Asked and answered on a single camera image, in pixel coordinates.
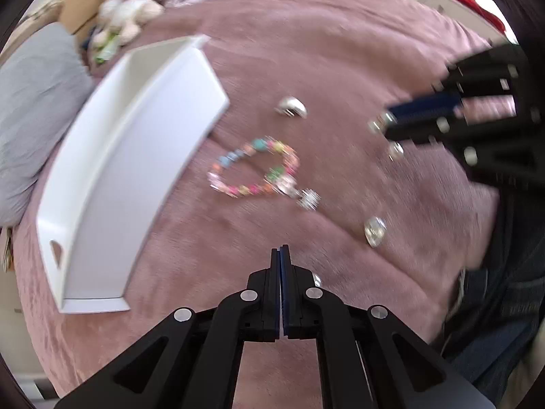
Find grey pillow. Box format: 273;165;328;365
0;22;95;227

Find person's dark jeans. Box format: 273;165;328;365
440;185;545;395

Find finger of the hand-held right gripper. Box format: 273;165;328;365
383;117;458;148
385;92;465;125

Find wide silver ring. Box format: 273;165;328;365
275;95;308;119

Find clear crystal brooch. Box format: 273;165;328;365
363;216;388;248

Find colourful bead bracelet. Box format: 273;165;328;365
207;135;323;212

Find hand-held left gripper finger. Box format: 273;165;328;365
280;244;497;409
54;249;283;409

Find white rectangular tray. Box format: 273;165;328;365
35;34;231;315

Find white plush toy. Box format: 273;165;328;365
91;0;166;48

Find pink blanket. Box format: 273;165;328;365
12;0;505;409

